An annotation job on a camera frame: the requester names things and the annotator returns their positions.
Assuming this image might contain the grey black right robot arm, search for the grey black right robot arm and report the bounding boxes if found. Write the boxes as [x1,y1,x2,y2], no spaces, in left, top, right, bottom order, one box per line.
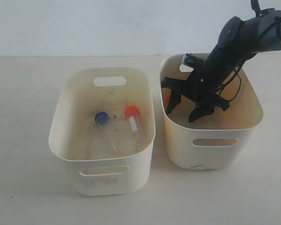
[161,8,281,123]

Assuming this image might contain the cream plastic bin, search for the cream plastic bin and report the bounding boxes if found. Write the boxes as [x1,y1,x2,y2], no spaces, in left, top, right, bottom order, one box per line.
[159,52,265,170]
[48,67,155,196]

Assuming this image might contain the orange-capped tube with label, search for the orange-capped tube with label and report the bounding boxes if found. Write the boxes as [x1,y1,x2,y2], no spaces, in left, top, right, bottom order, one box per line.
[124,106,145,143]

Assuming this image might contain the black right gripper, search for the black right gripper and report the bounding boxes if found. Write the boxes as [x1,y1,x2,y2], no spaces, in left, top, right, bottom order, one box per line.
[161,46,229,123]

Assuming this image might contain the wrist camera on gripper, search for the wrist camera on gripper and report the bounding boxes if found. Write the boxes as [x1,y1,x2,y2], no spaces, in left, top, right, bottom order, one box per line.
[181,53,204,69]

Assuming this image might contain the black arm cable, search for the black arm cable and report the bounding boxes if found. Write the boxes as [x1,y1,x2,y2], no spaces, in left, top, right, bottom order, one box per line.
[213,0,281,104]

